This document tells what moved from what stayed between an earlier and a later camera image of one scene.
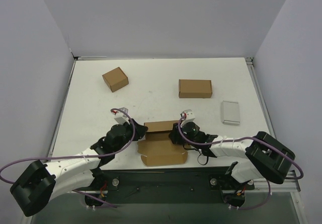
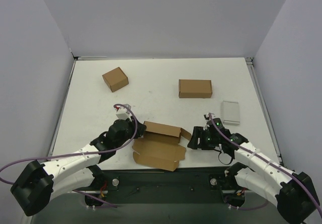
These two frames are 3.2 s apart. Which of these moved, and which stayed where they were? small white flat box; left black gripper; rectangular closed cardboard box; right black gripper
Moved: right black gripper
Stayed: left black gripper; small white flat box; rectangular closed cardboard box
